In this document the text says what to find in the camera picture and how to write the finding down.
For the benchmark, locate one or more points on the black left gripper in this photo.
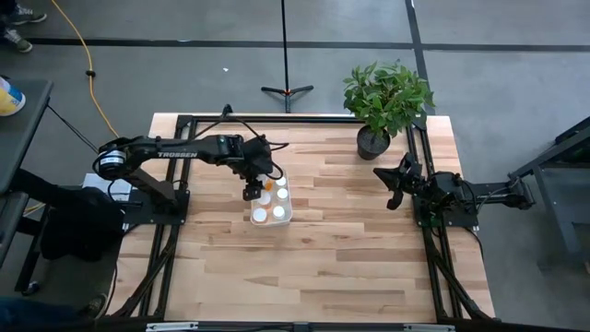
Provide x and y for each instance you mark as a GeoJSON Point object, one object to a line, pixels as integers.
{"type": "Point", "coordinates": [258, 159]}

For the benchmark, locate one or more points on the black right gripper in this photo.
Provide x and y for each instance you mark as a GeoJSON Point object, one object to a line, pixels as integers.
{"type": "Point", "coordinates": [409, 177]}

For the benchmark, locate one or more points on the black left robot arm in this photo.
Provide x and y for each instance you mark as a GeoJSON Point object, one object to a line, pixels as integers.
{"type": "Point", "coordinates": [175, 153]}

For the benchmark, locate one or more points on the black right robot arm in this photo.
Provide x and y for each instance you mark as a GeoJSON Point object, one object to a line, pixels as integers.
{"type": "Point", "coordinates": [488, 193]}

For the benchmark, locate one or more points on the white plastic basket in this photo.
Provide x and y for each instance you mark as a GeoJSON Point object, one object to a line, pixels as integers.
{"type": "Point", "coordinates": [272, 222]}

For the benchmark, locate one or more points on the black plant pot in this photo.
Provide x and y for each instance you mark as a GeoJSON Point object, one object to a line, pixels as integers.
{"type": "Point", "coordinates": [371, 146]}

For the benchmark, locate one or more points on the green leafy plant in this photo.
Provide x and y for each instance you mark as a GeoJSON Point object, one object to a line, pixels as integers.
{"type": "Point", "coordinates": [387, 97]}

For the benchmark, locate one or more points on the black tripod stand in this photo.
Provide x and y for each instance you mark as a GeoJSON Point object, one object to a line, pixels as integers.
{"type": "Point", "coordinates": [287, 91]}

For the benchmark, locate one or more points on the white flat box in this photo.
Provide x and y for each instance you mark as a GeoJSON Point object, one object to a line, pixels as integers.
{"type": "Point", "coordinates": [94, 180]}

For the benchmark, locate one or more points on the grey metal cart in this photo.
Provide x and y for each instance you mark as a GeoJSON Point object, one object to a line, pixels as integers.
{"type": "Point", "coordinates": [562, 193]}

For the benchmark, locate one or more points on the black bag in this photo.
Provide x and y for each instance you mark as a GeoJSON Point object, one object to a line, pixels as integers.
{"type": "Point", "coordinates": [83, 230]}

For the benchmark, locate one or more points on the person's shoe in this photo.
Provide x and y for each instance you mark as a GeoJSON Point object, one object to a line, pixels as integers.
{"type": "Point", "coordinates": [27, 16]}
{"type": "Point", "coordinates": [97, 306]}
{"type": "Point", "coordinates": [18, 41]}

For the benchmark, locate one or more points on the black side table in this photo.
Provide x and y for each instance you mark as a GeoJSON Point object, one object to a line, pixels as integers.
{"type": "Point", "coordinates": [23, 133]}

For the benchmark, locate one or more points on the person's leg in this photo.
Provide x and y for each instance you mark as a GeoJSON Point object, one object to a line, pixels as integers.
{"type": "Point", "coordinates": [32, 316]}

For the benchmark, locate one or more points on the yellow blue container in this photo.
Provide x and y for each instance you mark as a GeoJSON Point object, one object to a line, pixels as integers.
{"type": "Point", "coordinates": [9, 99]}

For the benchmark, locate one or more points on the black aluminium table frame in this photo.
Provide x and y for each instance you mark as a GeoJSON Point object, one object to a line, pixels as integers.
{"type": "Point", "coordinates": [295, 119]}

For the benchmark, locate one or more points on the black frame clamp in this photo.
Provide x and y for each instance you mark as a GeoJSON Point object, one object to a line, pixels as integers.
{"type": "Point", "coordinates": [226, 111]}

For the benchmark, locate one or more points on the silver frame bracket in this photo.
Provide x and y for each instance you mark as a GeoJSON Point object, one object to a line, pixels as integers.
{"type": "Point", "coordinates": [428, 328]}
{"type": "Point", "coordinates": [173, 326]}

